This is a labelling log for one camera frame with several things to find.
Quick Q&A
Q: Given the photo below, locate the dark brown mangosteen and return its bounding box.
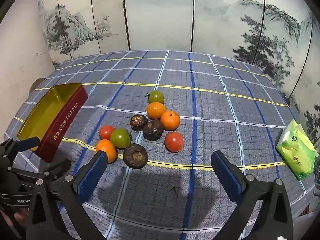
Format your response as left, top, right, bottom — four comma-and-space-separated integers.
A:
130, 114, 148, 132
123, 143, 148, 169
142, 119, 164, 141

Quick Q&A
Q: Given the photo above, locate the red and gold tin box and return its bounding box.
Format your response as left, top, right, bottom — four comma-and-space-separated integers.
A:
17, 83, 89, 163

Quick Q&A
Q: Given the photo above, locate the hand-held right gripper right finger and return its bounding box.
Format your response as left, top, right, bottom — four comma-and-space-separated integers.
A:
211, 150, 294, 240

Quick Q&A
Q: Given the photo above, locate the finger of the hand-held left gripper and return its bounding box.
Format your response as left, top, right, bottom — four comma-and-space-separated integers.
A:
0, 137, 41, 173
37, 158, 72, 184

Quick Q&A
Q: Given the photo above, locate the painted folding screen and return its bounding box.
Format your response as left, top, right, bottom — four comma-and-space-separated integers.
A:
37, 0, 320, 155

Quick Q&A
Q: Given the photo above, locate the green tissue pack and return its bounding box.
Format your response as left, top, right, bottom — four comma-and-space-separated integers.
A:
275, 119, 318, 182

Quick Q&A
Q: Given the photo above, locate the orange mandarin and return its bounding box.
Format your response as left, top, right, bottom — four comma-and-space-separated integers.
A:
160, 110, 180, 131
95, 139, 117, 164
146, 102, 167, 119

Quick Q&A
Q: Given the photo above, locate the red tomato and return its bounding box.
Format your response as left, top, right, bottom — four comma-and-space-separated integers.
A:
99, 125, 115, 140
164, 132, 184, 153

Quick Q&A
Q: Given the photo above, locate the green tomato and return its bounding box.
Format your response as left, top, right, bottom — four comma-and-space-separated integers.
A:
146, 90, 165, 105
110, 128, 131, 149

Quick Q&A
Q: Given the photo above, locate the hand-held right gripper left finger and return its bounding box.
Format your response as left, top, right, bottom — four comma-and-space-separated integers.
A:
26, 150, 108, 240

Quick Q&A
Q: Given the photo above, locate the person's left hand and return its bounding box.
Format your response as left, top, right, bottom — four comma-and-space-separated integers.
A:
0, 211, 27, 240

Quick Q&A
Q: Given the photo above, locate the blue plaid tablecloth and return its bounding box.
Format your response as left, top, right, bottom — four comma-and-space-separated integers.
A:
4, 50, 317, 240

